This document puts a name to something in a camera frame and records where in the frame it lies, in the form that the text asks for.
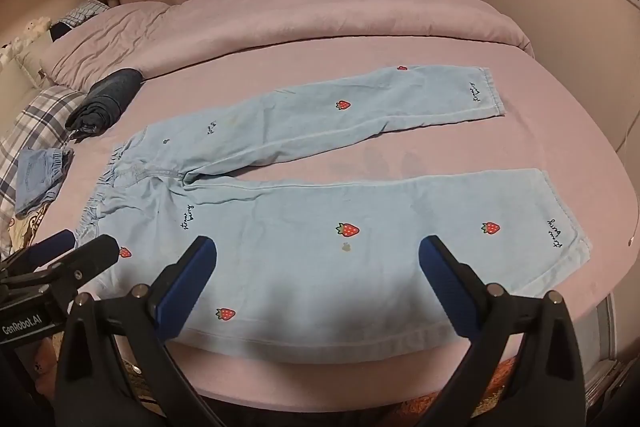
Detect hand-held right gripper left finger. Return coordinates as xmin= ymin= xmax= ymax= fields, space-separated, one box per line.
xmin=54 ymin=236 xmax=236 ymax=427

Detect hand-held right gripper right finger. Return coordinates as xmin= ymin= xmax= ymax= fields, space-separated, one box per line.
xmin=419 ymin=234 xmax=587 ymax=427

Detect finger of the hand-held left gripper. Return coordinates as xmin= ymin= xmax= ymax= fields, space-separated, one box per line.
xmin=20 ymin=234 xmax=121 ymax=308
xmin=0 ymin=229 xmax=77 ymax=280

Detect light blue strawberry pants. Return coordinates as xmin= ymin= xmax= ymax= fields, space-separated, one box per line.
xmin=75 ymin=66 xmax=593 ymax=353

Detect cartoon print sheet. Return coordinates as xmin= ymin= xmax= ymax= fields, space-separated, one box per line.
xmin=0 ymin=204 xmax=53 ymax=260

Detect small blue denim shorts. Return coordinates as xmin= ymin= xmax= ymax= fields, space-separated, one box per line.
xmin=15 ymin=147 xmax=76 ymax=217

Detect orange patterned cloth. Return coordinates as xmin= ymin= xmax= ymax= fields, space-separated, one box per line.
xmin=470 ymin=354 xmax=523 ymax=414

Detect plaid pillow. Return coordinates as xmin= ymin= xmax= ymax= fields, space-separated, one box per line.
xmin=0 ymin=87 xmax=88 ymax=258

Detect dark grey folded garment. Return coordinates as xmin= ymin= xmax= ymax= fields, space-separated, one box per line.
xmin=66 ymin=68 xmax=145 ymax=138

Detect cream pillow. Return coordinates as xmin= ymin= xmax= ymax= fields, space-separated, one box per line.
xmin=14 ymin=32 xmax=55 ymax=88

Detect blue white checked cloth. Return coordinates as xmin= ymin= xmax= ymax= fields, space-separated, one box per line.
xmin=60 ymin=0 xmax=111 ymax=28

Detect pink duvet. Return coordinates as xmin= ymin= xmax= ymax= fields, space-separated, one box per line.
xmin=37 ymin=0 xmax=535 ymax=90

